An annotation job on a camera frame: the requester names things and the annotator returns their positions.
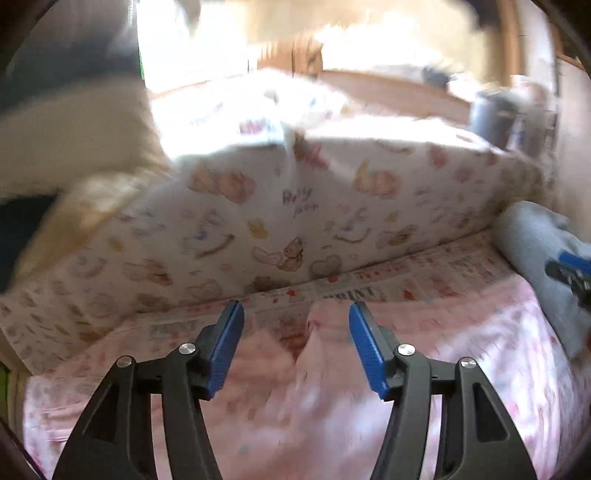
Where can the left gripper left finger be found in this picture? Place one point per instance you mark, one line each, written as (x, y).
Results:
(112, 438)

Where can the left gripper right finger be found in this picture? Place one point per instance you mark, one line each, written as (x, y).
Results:
(478, 439)

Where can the pink print bed sheet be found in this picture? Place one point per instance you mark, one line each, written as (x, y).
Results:
(295, 295)

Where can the white plastic cup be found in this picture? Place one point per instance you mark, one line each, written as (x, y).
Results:
(536, 112)

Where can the bear print bed bumper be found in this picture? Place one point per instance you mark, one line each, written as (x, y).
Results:
(269, 181)

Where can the grey folded sweatpants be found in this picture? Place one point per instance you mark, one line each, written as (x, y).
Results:
(529, 235)

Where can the pink cartoon print pants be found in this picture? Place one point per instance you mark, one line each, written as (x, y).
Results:
(312, 415)

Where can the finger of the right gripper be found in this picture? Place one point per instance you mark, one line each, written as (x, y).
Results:
(576, 280)
(575, 262)

